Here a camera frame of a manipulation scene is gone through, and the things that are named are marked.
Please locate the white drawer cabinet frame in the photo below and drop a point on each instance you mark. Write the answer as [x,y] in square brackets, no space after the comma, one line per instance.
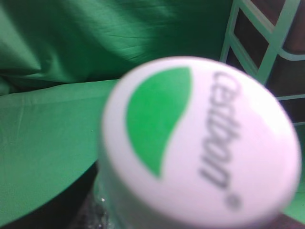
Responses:
[266,39]

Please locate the clear plastic water bottle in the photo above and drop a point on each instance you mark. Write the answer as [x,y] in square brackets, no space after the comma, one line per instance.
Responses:
[192,143]

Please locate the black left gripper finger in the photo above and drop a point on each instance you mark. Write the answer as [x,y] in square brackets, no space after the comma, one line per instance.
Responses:
[68,210]

